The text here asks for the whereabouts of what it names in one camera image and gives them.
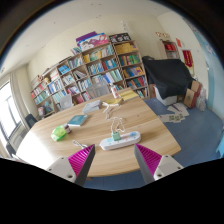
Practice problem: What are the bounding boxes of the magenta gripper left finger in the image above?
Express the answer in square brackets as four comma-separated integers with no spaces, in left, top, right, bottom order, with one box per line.
[47,145,95,186]

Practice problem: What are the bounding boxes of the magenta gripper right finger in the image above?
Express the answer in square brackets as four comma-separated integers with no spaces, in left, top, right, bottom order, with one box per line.
[134,144,183,184]

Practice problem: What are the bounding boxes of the green charger plug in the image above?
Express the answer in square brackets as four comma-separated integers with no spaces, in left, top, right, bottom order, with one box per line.
[112,132,121,141]

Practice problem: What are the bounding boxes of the white power strip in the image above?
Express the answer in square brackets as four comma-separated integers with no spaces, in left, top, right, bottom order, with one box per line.
[99,131,141,150]

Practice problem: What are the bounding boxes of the green plastic bag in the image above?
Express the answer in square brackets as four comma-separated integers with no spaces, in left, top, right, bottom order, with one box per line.
[51,125,67,141]

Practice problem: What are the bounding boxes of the small dark jar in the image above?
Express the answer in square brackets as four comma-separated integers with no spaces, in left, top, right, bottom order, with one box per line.
[64,124,71,134]

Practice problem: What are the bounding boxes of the teal book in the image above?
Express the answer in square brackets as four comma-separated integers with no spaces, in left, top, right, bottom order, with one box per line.
[68,115,88,126]

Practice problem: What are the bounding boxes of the papers on floor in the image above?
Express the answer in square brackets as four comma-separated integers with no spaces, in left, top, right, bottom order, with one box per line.
[158,103,189,123]

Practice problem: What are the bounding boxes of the grey book stack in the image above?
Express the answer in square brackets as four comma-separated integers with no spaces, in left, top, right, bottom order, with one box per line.
[82,100,101,114]

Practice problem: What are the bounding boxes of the black chair left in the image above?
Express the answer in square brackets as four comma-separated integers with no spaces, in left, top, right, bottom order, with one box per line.
[25,114,37,128]

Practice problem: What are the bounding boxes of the white box on floor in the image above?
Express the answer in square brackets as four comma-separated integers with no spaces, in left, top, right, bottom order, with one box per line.
[154,87,177,106]

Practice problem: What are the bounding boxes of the yellow book stack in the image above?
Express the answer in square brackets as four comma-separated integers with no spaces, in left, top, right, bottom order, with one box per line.
[120,90,139,101]

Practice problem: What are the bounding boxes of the window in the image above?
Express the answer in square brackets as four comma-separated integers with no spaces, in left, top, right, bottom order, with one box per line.
[0,83,21,139]

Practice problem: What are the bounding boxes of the cardboard box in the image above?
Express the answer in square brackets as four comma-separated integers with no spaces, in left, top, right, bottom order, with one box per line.
[184,81,202,108]

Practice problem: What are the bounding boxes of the grey mesh chair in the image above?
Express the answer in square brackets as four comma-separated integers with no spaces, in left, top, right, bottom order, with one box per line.
[86,81,109,99]

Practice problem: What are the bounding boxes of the black cloth covered furniture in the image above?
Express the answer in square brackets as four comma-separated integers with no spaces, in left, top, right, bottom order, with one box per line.
[142,56,193,99]

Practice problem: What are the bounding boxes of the large wooden bookshelf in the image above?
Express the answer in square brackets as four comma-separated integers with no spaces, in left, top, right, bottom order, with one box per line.
[31,33,149,117]

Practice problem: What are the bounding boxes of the red banner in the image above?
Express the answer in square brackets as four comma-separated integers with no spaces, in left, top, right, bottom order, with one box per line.
[182,50,193,68]

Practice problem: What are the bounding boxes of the white charger cable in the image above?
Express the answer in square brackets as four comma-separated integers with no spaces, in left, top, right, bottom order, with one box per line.
[101,101,126,135]

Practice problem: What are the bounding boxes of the small wall shelf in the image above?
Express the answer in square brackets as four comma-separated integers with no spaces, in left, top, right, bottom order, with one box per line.
[162,41,180,59]

